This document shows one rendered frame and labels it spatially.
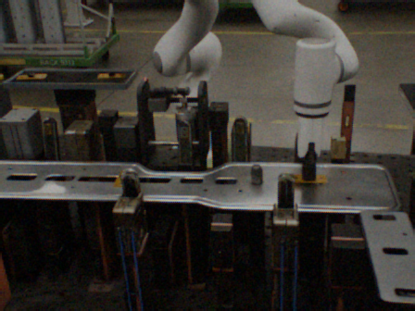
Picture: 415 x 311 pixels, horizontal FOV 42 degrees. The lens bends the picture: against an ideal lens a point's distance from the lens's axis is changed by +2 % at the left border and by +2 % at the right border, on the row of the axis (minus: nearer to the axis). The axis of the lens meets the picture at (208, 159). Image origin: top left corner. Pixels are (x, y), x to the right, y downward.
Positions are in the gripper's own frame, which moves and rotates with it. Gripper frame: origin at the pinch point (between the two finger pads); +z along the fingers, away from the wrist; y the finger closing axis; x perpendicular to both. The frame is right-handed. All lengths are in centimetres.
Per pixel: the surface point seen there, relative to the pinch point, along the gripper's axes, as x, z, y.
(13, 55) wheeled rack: -261, 76, -365
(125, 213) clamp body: -40.1, 0.1, 21.9
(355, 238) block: 8.8, 5.6, 19.9
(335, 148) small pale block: 7.2, -0.7, -10.8
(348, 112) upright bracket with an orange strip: 10.2, -9.1, -14.8
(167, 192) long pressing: -34.2, 3.8, 6.6
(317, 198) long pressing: 1.7, 3.6, 7.4
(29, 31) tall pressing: -256, 61, -399
